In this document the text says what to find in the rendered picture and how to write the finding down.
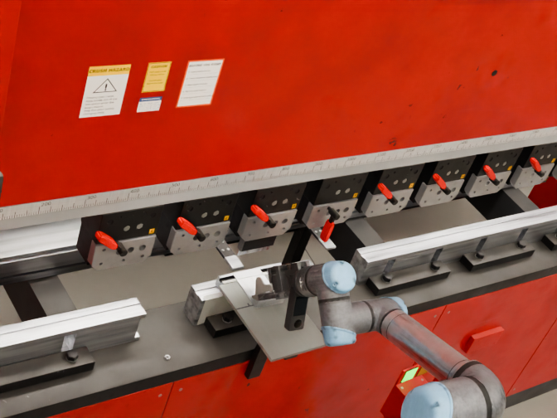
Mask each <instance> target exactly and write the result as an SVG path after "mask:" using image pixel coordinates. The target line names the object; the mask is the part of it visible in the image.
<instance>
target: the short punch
mask: <svg viewBox="0 0 557 418"><path fill-rule="evenodd" d="M275 239H276V236H270V237H265V238H261V239H257V240H252V241H244V240H243V239H242V238H241V237H240V241H239V244H238V246H237V247H238V249H239V251H238V253H237V255H244V254H249V253H253V252H257V251H262V250H268V249H269V247H270V246H271V245H274V241H275Z"/></svg>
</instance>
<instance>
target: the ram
mask: <svg viewBox="0 0 557 418"><path fill-rule="evenodd" d="M224 58H225V60H224V63H223V66H222V69H221V72H220V77H219V80H218V82H217V86H216V90H215V93H214V96H213V99H212V101H211V104H209V105H200V106H192V107H182V108H176V104H177V99H178V96H179V93H180V89H181V87H182V82H183V78H184V75H185V72H186V67H187V63H188V61H197V60H210V59H224ZM168 61H171V62H172V63H171V67H170V71H169V73H168V77H167V82H166V85H165V89H164V91H153V92H143V93H142V89H143V83H144V80H145V77H146V74H147V70H148V64H149V63H154V62H168ZM117 65H131V67H130V71H129V74H128V81H127V84H126V88H125V91H124V98H123V102H122V105H121V109H120V112H119V114H113V115H104V116H95V117H86V118H79V117H80V110H81V105H82V101H83V98H84V93H85V86H86V82H87V78H88V74H89V69H90V67H91V66H117ZM158 96H162V101H161V104H160V107H159V110H154V111H145V112H137V109H138V103H139V100H140V98H147V97H158ZM553 127H557V0H22V4H21V10H20V15H19V20H18V26H17V36H16V41H15V47H14V52H13V58H12V69H11V74H10V80H9V85H8V91H7V101H6V106H5V112H4V117H3V123H2V133H1V138H0V171H1V172H2V175H3V184H2V193H1V199H0V208H1V207H12V206H18V205H24V204H30V203H36V202H46V201H52V200H58V199H64V198H70V197H81V196H86V195H92V194H98V193H104V192H115V191H121V190H127V189H132V188H138V187H149V186H155V185H161V184H167V183H173V182H183V181H189V180H195V179H201V178H207V177H218V176H223V175H229V174H235V173H246V172H252V171H258V170H264V169H270V168H280V167H286V166H292V165H298V164H304V163H315V162H320V161H326V160H332V159H338V158H349V157H355V156H361V155H366V154H372V153H383V152H389V151H395V150H401V149H407V148H417V147H423V146H429V145H435V144H441V143H451V142H457V141H463V140H469V139H479V138H485V137H491V136H497V135H503V134H513V133H519V132H525V131H531V130H537V129H548V128H553ZM553 142H557V135H552V136H546V137H541V138H535V139H525V140H520V141H514V142H509V143H499V144H493V145H487V146H481V147H475V148H465V149H460V150H454V151H449V152H443V153H433V154H427V155H422V156H416V157H411V158H401V159H395V160H390V161H384V162H378V163H368V164H362V165H356V166H351V167H345V168H335V169H330V170H324V171H319V172H313V173H303V174H297V175H292V176H286V177H276V178H270V179H264V180H259V181H253V182H243V183H237V184H232V185H226V186H221V187H211V188H205V189H200V190H194V191H189V192H178V193H173V194H167V195H161V196H155V197H145V198H140V199H134V200H129V201H123V202H113V203H107V204H102V205H96V206H91V207H81V208H75V209H70V210H64V211H54V212H47V213H42V214H36V215H31V216H21V217H15V218H10V219H4V220H0V231H2V230H7V229H12V228H18V227H24V226H33V225H39V224H44V223H49V222H54V221H64V220H69V219H75V218H81V217H86V216H96V215H101V214H106V213H111V212H117V211H127V210H133V209H138V208H143V207H153V206H158V205H163V204H169V203H174V202H184V201H190V200H195V199H200V198H206V197H215V196H220V195H226V194H231V193H237V192H247V191H252V190H257V189H263V188H268V187H277V186H283V185H288V184H294V183H300V182H309V181H314V180H320V179H325V178H330V177H340V176H346V175H351V174H357V173H366V172H372V171H377V170H382V169H387V168H397V167H403V166H409V165H414V164H419V163H429V162H434V161H439V160H444V159H450V158H460V157H466V156H471V155H476V154H481V153H491V152H496V151H502V150H507V149H513V148H523V147H528V146H533V145H539V144H544V143H553Z"/></svg>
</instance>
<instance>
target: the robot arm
mask: <svg viewBox="0 0 557 418"><path fill-rule="evenodd" d="M267 269H268V274H269V284H265V283H264V282H263V280H262V278H261V277H257V278H256V280H255V295H252V298H253V299H255V300H257V301H260V300H266V299H286V298H288V307H287V313H286V318H285V323H284V327H285V328H286V329H287V330H288V331H294V330H300V329H303V327H304V322H305V317H306V312H307V307H308V298H309V297H317V300H318V306H319V312H320V318H321V324H322V326H321V330H322V333H323V338H324V343H325V344H326V345H327V346H328V347H336V346H343V345H348V344H353V343H355V342H356V335H357V334H360V333H368V332H374V331H376V332H378V333H380V334H381V335H383V336H384V337H385V338H386V339H388V340H389V341H390V342H391V343H393V344H394V345H395V346H396V347H397V348H398V349H400V350H401V351H402V352H404V353H405V354H406V355H408V356H409V357H410V358H412V359H413V360H414V361H415V362H417V363H418V364H419V365H420V366H421V367H422V368H424V369H425V370H426V371H427V372H429V373H430V374H431V375H433V376H434V377H435V378H437V379H438V380H439V382H428V383H425V384H423V385H422V386H417V387H415V388H414V389H413V390H411V391H410V392H409V393H408V394H407V396H406V397H405V399H404V401H403V404H402V407H401V414H400V417H401V418H501V417H502V416H503V413H504V410H505V408H506V394H505V391H504V388H503V386H502V384H501V382H500V380H499V379H498V378H497V376H496V375H495V374H494V373H493V372H492V371H491V370H490V369H489V368H487V367H486V366H484V365H483V364H482V363H480V362H479V361H476V360H471V361H470V360H468V359H467V358H466V357H464V356H463V355H462V354H461V353H460V352H458V351H457V350H455V349H454V348H452V347H451V346H449V345H448V344H447V343H445V342H444V341H443V340H442V339H441V338H439V337H438V336H436V335H435V334H433V333H432V332H430V331H429V330H428V329H427V328H426V327H424V326H423V325H422V324H420V323H419V322H417V321H416V320H414V319H413V318H411V317H410V316H409V315H408V310H407V307H406V305H404V301H403V300H402V299H400V298H398V297H382V298H379V299H370V300H364V301H358V302H352V303H351V299H350V293H349V291H350V290H352V289H353V287H354V286H355V282H356V272H355V270H354V269H353V267H352V266H351V265H350V264H349V263H347V262H345V261H341V260H338V261H328V262H327V263H322V264H318V265H310V262H309V260H307V261H302V262H297V263H293V264H292V262H290V263H284V264H281V265H276V266H273V267H271V268H267ZM271 283H272V285H273V286H272V285H271ZM268 291H269V293H266V292H268Z"/></svg>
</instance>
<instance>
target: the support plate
mask: <svg viewBox="0 0 557 418"><path fill-rule="evenodd" d="M219 290H220V291H221V293H222V294H223V295H224V296H225V298H226V300H227V301H228V302H229V304H230V306H231V307H232V308H233V310H234V311H235V312H236V313H237V315H238V316H239V318H240V320H241V321H242V322H243V324H244V325H245V327H247V329H248V330H249V332H250V333H251V335H252V336H253V338H254V339H255V341H256V342H257V343H258V345H259V346H260V347H261V349H262V350H263V352H264V353H265V355H266V356H267V358H268V359H269V360H270V361H271V362H274V361H278V360H280V359H284V358H286V357H291V356H295V355H298V354H300V353H304V352H309V351H312V350H315V349H318V348H323V347H326V346H327V345H326V344H325V343H324V338H323V335H322V333H321V332H320V330H319V329H318V328H317V326H316V325H315V324H314V322H313V321H312V320H311V319H310V318H309V317H308V315H307V314H306V317H305V322H304V327H303V329H300V330H294V331H288V330H287V329H286V328H285V327H284V323H285V318H286V313H287V307H288V298H286V299H284V301H283V303H281V304H273V305H269V306H264V307H260V308H255V306H250V307H247V308H243V309H238V308H242V307H245V306H249V305H252V302H251V301H250V300H249V298H248V296H247V295H246V293H245V292H244V291H243V289H242V288H241V286H240V284H239V283H238V281H237V282H233V283H229V284H223V285H219ZM247 303H249V305H248V304H247ZM236 309H237V310H236Z"/></svg>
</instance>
